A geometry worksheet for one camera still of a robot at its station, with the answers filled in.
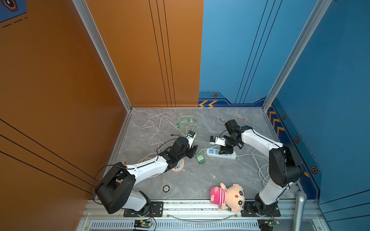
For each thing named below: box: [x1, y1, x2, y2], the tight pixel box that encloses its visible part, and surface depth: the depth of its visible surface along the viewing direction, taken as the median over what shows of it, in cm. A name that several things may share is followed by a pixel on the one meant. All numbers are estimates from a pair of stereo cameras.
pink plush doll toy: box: [209, 182, 246, 213], surface depth 73 cm
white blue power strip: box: [206, 148, 238, 160], surface depth 92 cm
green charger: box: [196, 154, 206, 165], surface depth 91 cm
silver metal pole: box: [292, 190, 308, 231], surface depth 72 cm
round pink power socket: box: [171, 158, 185, 173], surface depth 88 cm
